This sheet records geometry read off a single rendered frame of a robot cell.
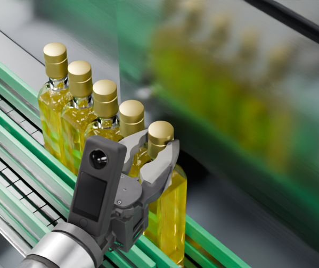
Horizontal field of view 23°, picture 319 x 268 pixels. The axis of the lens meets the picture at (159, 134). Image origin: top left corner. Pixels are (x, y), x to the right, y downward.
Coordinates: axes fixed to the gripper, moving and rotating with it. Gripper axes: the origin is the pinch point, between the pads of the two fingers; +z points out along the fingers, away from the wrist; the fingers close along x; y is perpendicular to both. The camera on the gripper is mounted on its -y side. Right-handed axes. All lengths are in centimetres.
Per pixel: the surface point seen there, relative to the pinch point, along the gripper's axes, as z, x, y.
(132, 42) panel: 17.0, -15.3, 1.8
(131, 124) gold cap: 0.4, -4.7, 0.2
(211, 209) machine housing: 15.5, 1.1, 30.2
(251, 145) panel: 10.1, 9.0, 5.6
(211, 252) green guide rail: 1.1, 8.3, 20.8
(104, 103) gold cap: 2.0, -10.3, 0.4
